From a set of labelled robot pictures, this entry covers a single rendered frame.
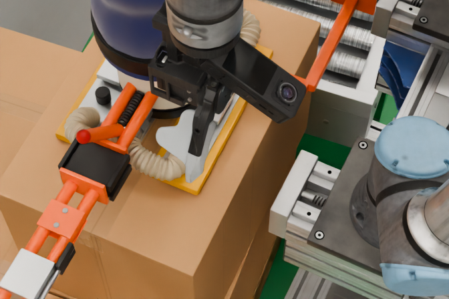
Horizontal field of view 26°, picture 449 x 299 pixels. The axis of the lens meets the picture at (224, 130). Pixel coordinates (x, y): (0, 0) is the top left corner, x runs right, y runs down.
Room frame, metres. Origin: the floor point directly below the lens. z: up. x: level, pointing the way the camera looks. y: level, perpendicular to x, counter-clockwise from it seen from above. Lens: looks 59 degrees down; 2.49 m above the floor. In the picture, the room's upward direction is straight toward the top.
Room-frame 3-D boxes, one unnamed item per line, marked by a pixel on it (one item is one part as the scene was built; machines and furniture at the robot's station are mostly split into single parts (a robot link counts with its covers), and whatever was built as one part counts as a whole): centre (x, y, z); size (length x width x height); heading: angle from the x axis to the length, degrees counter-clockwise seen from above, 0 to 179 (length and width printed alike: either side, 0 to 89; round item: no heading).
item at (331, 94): (1.35, -0.02, 0.58); 0.70 x 0.03 x 0.06; 69
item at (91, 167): (0.78, 0.21, 1.08); 0.10 x 0.08 x 0.06; 65
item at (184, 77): (0.60, 0.03, 1.66); 0.09 x 0.08 x 0.12; 64
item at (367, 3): (1.17, -0.25, 1.09); 0.09 x 0.08 x 0.05; 65
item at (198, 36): (0.59, 0.02, 1.74); 0.08 x 0.08 x 0.05
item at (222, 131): (0.97, 0.02, 0.98); 0.34 x 0.10 x 0.05; 155
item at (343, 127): (1.35, -0.02, 0.48); 0.70 x 0.03 x 0.15; 69
